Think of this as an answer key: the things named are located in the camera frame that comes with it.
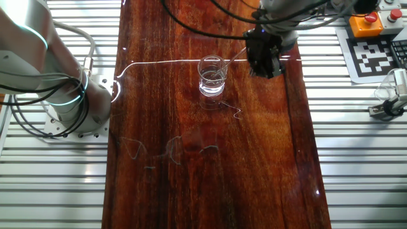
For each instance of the silver depth camera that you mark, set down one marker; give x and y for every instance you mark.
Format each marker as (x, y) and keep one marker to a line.
(402, 82)

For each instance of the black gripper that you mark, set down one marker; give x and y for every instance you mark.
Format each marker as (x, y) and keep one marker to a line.
(262, 44)

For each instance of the grey push button box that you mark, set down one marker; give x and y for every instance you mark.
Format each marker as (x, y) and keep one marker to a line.
(394, 4)

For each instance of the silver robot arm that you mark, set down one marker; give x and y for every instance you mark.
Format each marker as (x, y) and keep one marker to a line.
(25, 38)

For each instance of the clear glass beaker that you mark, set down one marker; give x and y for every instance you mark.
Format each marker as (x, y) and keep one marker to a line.
(212, 82)

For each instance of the glossy brown wooden board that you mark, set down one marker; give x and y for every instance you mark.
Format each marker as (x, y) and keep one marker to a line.
(206, 175)

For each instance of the black keyboard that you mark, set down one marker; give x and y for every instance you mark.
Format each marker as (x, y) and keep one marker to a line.
(401, 52)

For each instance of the orange emergency stop box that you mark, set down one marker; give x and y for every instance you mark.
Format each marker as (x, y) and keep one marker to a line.
(365, 28)

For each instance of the grey emergency stop box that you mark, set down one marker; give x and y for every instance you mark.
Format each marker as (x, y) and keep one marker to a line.
(389, 27)

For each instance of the silver camera mount bracket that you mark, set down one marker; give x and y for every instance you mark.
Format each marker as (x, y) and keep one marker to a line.
(376, 110)

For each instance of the clear glass rod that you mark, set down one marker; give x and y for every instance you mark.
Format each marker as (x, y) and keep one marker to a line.
(235, 58)

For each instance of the black white marker sheet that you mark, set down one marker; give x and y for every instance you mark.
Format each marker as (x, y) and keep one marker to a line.
(370, 57)

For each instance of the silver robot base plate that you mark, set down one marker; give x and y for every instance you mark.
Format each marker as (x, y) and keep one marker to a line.
(95, 135)

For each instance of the black wrist camera unit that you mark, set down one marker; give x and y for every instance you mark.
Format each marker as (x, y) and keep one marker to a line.
(365, 5)

